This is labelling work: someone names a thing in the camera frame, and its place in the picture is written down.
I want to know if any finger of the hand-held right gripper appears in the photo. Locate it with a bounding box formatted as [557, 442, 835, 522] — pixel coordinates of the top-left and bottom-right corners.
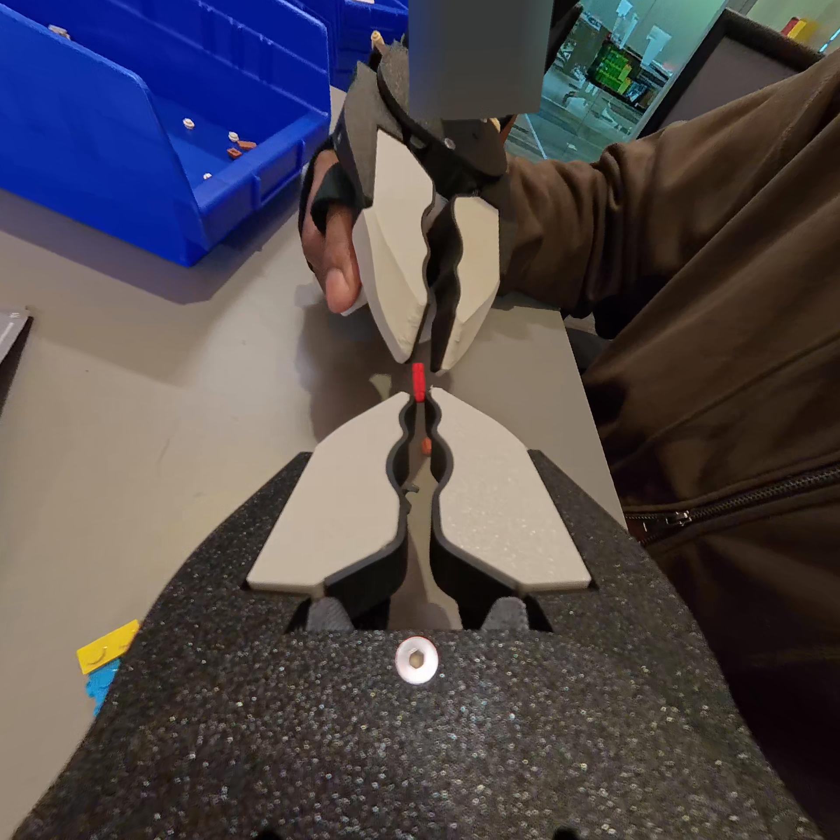
[430, 193, 503, 375]
[354, 128, 437, 365]

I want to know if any person's right hand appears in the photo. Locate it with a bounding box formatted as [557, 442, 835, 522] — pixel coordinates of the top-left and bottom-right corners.
[301, 200, 366, 316]

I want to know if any colourful toy brick build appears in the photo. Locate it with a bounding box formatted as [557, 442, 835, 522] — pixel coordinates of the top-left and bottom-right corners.
[77, 619, 142, 718]

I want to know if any green lit display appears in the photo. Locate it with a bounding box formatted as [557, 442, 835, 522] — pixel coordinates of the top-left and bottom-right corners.
[586, 41, 632, 91]

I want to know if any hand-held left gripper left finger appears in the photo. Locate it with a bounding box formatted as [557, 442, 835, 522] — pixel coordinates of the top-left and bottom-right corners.
[246, 392, 408, 597]

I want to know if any grey instruction booklet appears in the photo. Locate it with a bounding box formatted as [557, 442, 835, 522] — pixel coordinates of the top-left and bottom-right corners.
[0, 307, 34, 416]

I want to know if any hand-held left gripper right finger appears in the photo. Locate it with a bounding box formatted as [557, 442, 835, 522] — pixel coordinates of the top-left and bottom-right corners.
[427, 387, 595, 595]

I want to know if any person's brown jacket torso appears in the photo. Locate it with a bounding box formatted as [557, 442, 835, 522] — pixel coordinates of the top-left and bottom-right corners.
[577, 52, 840, 840]

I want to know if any blue plastic bin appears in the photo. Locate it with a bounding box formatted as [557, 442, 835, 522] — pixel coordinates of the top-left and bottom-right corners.
[289, 0, 411, 93]
[0, 0, 332, 269]

